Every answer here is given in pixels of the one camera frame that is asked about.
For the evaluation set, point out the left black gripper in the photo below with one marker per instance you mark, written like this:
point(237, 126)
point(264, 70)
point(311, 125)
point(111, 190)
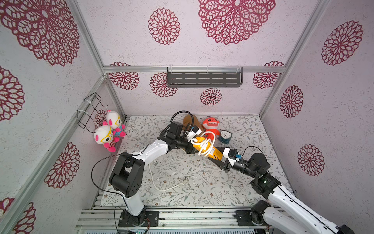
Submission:
point(191, 149)

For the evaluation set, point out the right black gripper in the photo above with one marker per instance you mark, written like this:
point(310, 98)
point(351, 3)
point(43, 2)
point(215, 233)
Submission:
point(225, 164)

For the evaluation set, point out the orange power strip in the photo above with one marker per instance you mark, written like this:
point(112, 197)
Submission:
point(206, 148)

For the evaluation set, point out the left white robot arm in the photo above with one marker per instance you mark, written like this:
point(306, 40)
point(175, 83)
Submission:
point(127, 174)

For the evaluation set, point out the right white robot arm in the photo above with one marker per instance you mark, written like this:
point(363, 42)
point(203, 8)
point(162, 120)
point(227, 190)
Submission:
point(280, 208)

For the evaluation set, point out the brown gingerbread plush toy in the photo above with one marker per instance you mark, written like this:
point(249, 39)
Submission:
point(187, 121)

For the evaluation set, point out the teal alarm clock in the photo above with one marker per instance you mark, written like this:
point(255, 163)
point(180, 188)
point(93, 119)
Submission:
point(225, 137)

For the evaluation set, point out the red shark plush toy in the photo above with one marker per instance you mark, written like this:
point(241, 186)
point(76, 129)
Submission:
point(211, 124)

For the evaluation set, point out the pink white plush doll rear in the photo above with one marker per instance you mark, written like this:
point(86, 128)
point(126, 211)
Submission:
point(113, 120)

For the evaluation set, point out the pink white plush doll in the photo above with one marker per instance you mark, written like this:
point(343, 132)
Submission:
point(104, 135)
point(113, 120)

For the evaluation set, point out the pink white plush doll front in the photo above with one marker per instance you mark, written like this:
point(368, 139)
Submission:
point(104, 135)

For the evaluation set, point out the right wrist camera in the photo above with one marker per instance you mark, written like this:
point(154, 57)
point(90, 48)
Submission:
point(232, 157)

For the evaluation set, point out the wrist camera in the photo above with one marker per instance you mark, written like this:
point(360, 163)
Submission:
point(232, 157)
point(195, 131)

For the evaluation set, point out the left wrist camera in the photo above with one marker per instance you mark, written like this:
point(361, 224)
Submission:
point(195, 131)

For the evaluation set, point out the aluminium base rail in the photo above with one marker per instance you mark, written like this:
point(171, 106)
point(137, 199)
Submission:
point(170, 220)

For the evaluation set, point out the grey wall shelf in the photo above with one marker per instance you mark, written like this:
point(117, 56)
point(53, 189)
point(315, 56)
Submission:
point(205, 79)

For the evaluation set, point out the black wire basket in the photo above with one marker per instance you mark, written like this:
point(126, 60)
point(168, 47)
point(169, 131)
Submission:
point(92, 116)

